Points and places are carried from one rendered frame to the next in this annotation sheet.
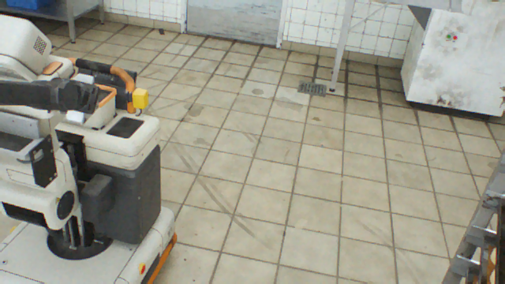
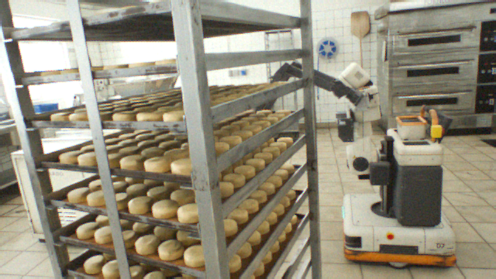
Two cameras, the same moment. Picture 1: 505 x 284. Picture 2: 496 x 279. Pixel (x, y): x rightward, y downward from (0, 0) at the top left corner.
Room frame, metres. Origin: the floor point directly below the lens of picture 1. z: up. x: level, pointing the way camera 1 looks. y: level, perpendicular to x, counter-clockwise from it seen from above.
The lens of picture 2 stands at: (0.63, -1.56, 1.41)
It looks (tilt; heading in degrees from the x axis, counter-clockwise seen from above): 13 degrees down; 95
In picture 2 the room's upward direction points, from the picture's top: 5 degrees counter-clockwise
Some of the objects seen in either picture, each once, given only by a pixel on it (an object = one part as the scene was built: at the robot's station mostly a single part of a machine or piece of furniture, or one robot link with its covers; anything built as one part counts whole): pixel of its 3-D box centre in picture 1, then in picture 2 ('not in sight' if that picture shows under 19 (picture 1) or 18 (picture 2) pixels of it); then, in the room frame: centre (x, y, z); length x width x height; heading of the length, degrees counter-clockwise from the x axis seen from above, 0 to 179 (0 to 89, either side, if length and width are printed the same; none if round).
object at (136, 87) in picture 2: not in sight; (148, 88); (-0.29, 1.01, 1.25); 0.56 x 0.29 x 0.14; 79
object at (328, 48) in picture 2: not in sight; (328, 68); (1.73, 4.64, 1.10); 0.41 x 0.17 x 1.10; 173
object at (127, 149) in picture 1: (86, 166); (406, 168); (1.53, 0.66, 0.59); 0.55 x 0.34 x 0.83; 79
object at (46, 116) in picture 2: not in sight; (136, 100); (0.25, -0.61, 1.32); 0.64 x 0.03 x 0.03; 67
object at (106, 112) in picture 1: (83, 103); (410, 127); (1.55, 0.66, 0.87); 0.23 x 0.15 x 0.11; 79
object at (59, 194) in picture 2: not in sight; (146, 159); (0.25, -0.61, 1.14); 0.64 x 0.03 x 0.03; 67
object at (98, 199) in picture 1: (62, 203); (366, 168); (1.27, 0.65, 0.61); 0.28 x 0.27 x 0.25; 79
